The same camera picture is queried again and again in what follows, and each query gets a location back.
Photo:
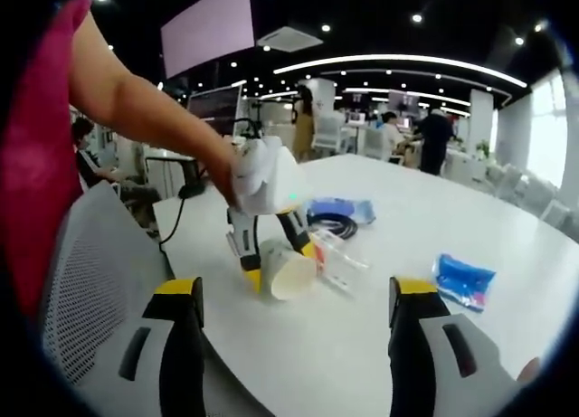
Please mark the large window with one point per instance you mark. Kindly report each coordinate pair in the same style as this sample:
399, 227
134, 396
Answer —
549, 132

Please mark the desk monitor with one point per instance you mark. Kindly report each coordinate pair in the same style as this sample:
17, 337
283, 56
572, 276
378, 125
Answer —
215, 107

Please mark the row of white chairs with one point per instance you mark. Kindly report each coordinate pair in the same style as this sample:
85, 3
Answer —
529, 191

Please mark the person's right hand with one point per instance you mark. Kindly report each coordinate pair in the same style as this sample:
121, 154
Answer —
529, 371

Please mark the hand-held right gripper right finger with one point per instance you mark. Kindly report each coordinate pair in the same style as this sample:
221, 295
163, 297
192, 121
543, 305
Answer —
407, 353

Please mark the curved ceiling light strip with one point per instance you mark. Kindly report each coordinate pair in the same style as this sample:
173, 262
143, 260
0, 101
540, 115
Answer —
398, 60

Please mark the hanging ceiling screen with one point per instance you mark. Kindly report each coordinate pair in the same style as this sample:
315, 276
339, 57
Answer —
208, 28

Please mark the blue tissue packet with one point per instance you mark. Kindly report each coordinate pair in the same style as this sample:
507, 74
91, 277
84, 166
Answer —
463, 279

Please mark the patterned white paper cup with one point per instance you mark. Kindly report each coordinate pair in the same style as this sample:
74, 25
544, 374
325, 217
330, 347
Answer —
289, 272

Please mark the clear wrapper with red label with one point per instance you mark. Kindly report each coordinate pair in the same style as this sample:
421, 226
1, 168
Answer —
339, 254

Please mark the potted green plant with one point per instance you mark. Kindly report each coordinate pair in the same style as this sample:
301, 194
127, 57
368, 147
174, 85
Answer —
484, 149

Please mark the person's pink shirt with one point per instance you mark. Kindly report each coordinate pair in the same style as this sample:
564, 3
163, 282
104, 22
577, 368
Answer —
40, 141

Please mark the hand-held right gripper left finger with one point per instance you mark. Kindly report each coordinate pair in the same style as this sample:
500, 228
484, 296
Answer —
181, 344

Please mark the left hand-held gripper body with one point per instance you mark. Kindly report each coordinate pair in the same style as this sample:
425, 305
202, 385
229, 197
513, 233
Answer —
276, 182

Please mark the white table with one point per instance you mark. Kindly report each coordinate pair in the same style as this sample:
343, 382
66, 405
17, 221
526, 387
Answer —
407, 209

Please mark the ceiling air conditioner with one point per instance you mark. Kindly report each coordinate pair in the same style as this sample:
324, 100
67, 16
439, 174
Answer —
289, 39

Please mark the blue pouch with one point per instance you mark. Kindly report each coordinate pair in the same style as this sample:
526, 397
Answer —
335, 208

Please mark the white mesh office chair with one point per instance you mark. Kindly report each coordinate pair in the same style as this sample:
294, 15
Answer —
99, 263

